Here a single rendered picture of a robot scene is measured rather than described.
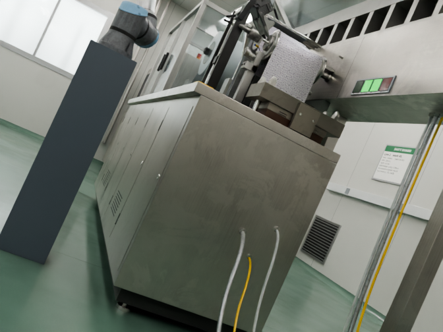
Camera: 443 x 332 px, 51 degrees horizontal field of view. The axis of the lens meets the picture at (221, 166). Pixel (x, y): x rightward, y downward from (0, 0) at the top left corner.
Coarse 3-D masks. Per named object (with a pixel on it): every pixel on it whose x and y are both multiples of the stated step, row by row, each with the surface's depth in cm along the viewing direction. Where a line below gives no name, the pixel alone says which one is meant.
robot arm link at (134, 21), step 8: (120, 8) 192; (128, 8) 191; (136, 8) 192; (120, 16) 192; (128, 16) 191; (136, 16) 192; (144, 16) 196; (112, 24) 193; (120, 24) 191; (128, 24) 191; (136, 24) 193; (144, 24) 198; (128, 32) 192; (136, 32) 195; (144, 32) 201
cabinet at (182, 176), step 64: (128, 128) 343; (192, 128) 171; (256, 128) 178; (128, 192) 223; (192, 192) 173; (256, 192) 181; (320, 192) 189; (128, 256) 169; (192, 256) 176; (256, 256) 184; (192, 320) 183
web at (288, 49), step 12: (288, 36) 233; (276, 48) 204; (288, 48) 206; (300, 48) 208; (264, 60) 215; (288, 60) 206; (300, 60) 208; (312, 60) 210; (240, 72) 240; (312, 72) 210; (228, 96) 240
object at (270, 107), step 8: (264, 104) 190; (272, 104) 186; (264, 112) 187; (272, 112) 187; (280, 112) 189; (288, 112) 189; (280, 120) 188; (288, 120) 189; (312, 136) 193; (320, 136) 194; (320, 144) 194
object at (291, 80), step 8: (272, 56) 204; (272, 64) 204; (280, 64) 205; (288, 64) 206; (264, 72) 204; (272, 72) 205; (280, 72) 206; (288, 72) 207; (296, 72) 208; (304, 72) 209; (280, 80) 206; (288, 80) 207; (296, 80) 208; (304, 80) 209; (312, 80) 211; (280, 88) 206; (288, 88) 208; (296, 88) 209; (304, 88) 210; (296, 96) 209; (304, 96) 210
